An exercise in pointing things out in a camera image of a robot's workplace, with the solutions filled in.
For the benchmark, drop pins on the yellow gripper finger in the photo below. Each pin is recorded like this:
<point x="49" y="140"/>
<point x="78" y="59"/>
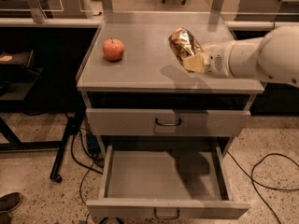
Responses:
<point x="197" y="63"/>

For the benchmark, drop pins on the crushed orange soda can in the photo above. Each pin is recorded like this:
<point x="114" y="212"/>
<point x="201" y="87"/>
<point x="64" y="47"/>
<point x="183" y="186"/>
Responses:
<point x="183" y="44"/>

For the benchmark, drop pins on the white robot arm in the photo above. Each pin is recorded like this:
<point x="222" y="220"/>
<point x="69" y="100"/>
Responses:
<point x="273" y="58"/>

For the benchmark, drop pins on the grey drawer cabinet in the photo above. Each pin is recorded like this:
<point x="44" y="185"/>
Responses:
<point x="148" y="76"/>

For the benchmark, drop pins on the closed upper grey drawer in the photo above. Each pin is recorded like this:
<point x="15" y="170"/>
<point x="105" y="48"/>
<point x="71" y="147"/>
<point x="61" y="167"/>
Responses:
<point x="166" y="122"/>

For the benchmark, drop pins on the open middle grey drawer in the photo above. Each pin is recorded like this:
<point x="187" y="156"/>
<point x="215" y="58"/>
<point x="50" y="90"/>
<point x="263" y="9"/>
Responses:
<point x="166" y="184"/>

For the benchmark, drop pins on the red apple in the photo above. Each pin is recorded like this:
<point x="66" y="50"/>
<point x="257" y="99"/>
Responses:
<point x="113" y="49"/>

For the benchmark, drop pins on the brown shoe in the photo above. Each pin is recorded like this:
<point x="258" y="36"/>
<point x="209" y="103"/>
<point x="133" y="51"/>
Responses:
<point x="10" y="201"/>

